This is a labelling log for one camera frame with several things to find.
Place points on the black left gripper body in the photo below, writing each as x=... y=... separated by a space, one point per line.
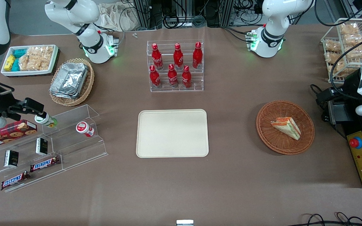
x=351 y=83

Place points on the triangle sandwich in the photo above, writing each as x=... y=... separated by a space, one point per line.
x=287 y=127

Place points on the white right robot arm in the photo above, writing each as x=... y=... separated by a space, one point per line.
x=93 y=47

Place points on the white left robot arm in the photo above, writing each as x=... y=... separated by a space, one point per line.
x=270 y=40

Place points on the brown wicker basket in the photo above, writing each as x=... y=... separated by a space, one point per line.
x=272 y=138

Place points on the light wicker basket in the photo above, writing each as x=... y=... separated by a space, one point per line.
x=88 y=84

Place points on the beige plastic tray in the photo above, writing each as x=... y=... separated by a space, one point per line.
x=172 y=133

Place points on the green capped white bottle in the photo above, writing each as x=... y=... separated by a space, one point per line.
x=44 y=120

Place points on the red cookie box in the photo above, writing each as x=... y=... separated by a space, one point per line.
x=11 y=131

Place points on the fried snack bag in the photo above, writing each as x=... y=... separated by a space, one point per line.
x=349 y=29
x=341 y=69
x=332 y=46
x=360 y=52
x=355 y=40
x=332 y=58

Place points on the white plastic bin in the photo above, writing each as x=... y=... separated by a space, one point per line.
x=27 y=72

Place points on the teal snack packet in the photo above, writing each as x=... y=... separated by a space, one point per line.
x=20 y=52
x=15 y=65

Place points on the yellow snack packet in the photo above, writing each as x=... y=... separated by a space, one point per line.
x=9 y=62

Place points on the small black box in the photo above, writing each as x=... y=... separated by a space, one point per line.
x=11 y=158
x=41 y=146

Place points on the clear rice cracker bag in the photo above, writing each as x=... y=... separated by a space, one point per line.
x=28 y=62
x=46 y=56

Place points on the aluminium foil container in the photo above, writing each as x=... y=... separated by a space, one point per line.
x=69 y=80

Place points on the red capped white bottle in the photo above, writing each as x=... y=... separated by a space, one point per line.
x=83 y=128

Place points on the snickers chocolate bar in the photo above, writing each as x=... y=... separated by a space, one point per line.
x=14 y=180
x=44 y=164

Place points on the clear acrylic stepped shelf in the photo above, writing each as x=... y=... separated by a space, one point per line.
x=80 y=147

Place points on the beige cloth bag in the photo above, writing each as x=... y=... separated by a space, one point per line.
x=115 y=18

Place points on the red cola bottle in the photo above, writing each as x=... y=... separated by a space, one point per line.
x=172 y=77
x=197 y=56
x=178 y=57
x=156 y=58
x=186 y=78
x=154 y=78

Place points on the clear acrylic bottle rack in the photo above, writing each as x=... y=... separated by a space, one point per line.
x=196 y=84

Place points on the aluminium frame rack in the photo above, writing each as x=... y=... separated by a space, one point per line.
x=143 y=12

